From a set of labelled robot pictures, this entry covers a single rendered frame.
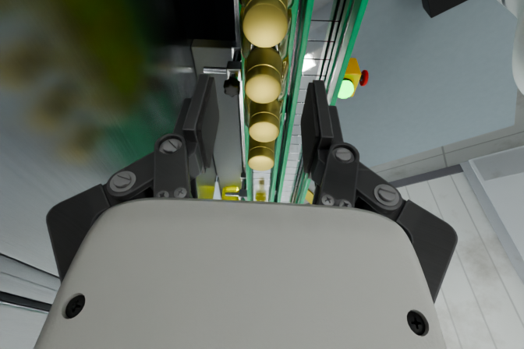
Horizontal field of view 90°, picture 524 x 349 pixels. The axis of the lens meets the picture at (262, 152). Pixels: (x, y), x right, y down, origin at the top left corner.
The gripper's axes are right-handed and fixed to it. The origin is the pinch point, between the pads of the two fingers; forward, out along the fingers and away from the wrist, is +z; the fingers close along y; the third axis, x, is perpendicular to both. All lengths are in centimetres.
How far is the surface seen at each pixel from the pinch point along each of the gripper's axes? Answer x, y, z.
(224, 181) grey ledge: -68, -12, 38
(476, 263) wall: -202, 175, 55
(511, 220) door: -178, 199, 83
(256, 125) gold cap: -10.6, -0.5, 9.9
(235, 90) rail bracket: -18.5, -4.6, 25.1
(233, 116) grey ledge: -37, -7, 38
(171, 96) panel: -13.2, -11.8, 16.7
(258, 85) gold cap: -5.4, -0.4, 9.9
